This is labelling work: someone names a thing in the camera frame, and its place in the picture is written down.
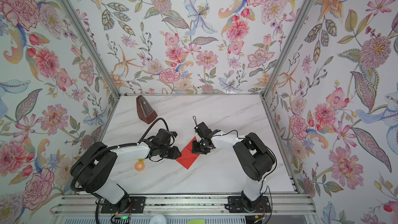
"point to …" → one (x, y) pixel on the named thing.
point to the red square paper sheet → (187, 157)
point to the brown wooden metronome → (146, 113)
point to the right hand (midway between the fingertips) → (192, 150)
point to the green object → (196, 221)
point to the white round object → (158, 219)
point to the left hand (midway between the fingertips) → (182, 156)
